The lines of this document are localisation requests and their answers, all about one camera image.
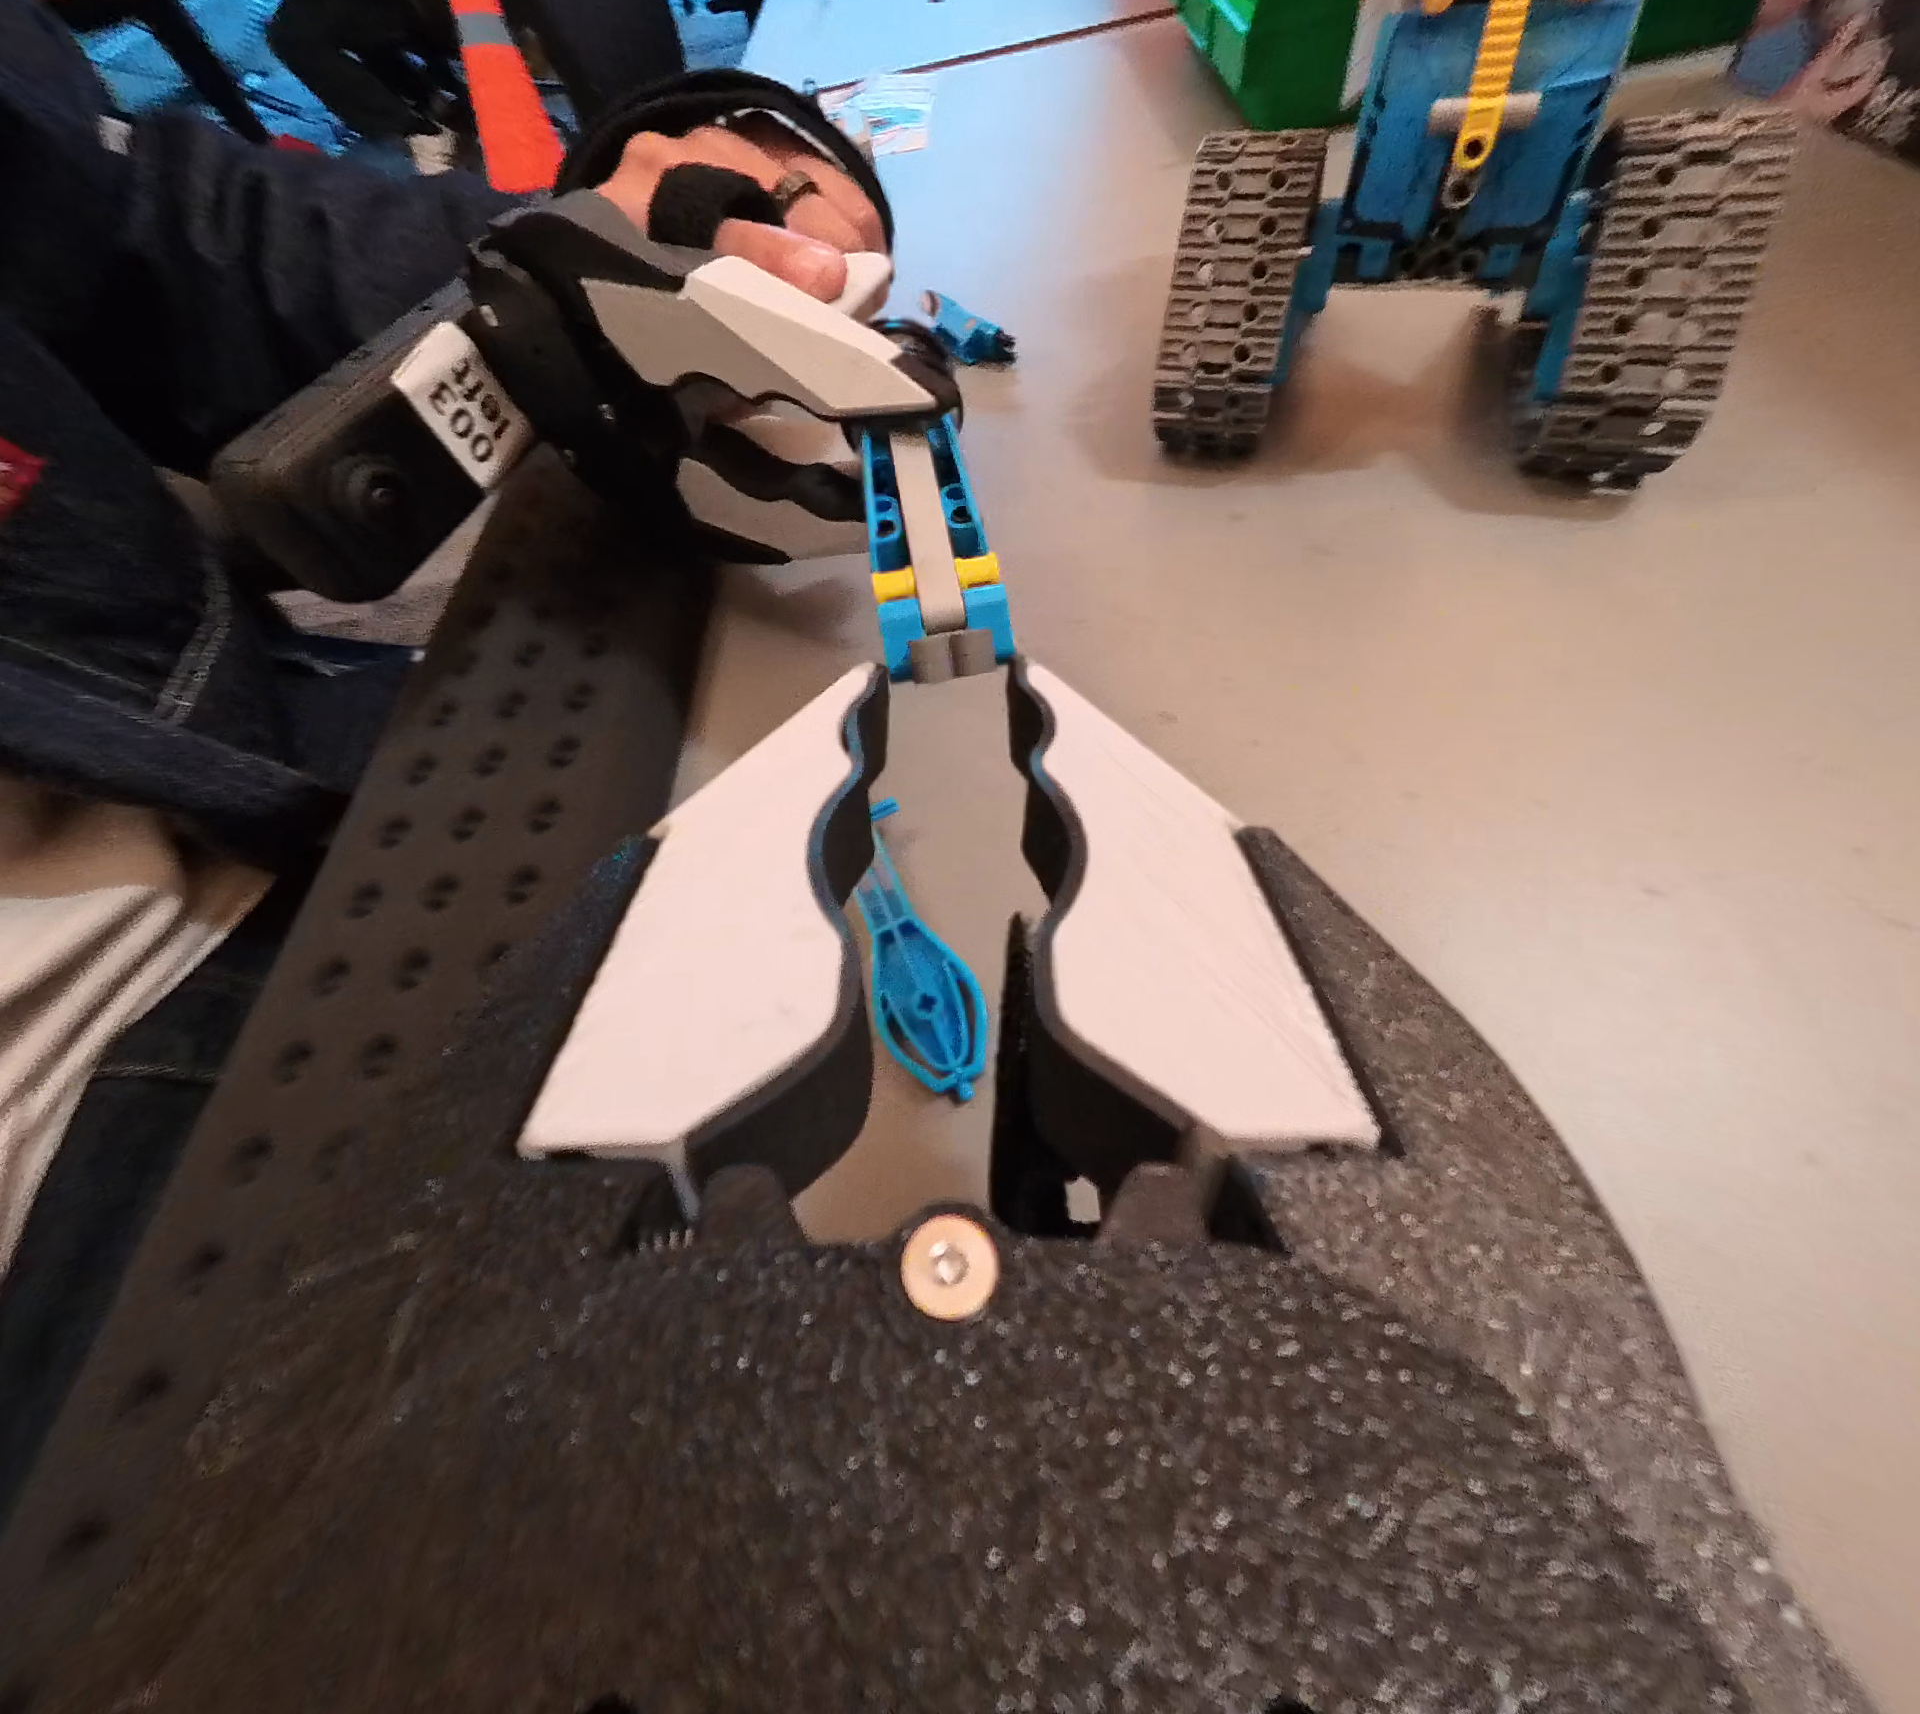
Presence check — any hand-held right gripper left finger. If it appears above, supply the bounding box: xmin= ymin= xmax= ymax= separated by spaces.
xmin=516 ymin=659 xmax=890 ymax=1217

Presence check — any person's leg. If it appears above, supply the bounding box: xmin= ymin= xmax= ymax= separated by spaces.
xmin=0 ymin=934 xmax=323 ymax=1536

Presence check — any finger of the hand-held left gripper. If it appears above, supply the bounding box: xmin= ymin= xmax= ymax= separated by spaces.
xmin=674 ymin=412 xmax=872 ymax=569
xmin=574 ymin=251 xmax=944 ymax=425

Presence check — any black dimpled mat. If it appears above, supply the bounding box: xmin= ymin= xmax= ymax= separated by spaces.
xmin=0 ymin=453 xmax=722 ymax=1714

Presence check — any white desk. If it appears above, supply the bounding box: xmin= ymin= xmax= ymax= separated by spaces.
xmin=659 ymin=4 xmax=1920 ymax=1714

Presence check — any blue brick separator tool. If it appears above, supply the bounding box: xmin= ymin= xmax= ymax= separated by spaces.
xmin=851 ymin=795 xmax=995 ymax=1103

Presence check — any blue round brick piece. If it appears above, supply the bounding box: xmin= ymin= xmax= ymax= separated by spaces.
xmin=918 ymin=288 xmax=1019 ymax=369

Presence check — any blue tracked toy robot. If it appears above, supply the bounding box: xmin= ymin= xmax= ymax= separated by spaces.
xmin=1147 ymin=0 xmax=1802 ymax=495

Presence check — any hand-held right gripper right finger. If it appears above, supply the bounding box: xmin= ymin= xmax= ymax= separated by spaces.
xmin=1002 ymin=656 xmax=1382 ymax=1236

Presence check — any blue grey brick assembly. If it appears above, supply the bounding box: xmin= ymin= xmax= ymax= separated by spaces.
xmin=858 ymin=317 xmax=1025 ymax=691

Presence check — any person's left hand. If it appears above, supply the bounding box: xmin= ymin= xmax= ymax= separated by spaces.
xmin=600 ymin=124 xmax=895 ymax=306

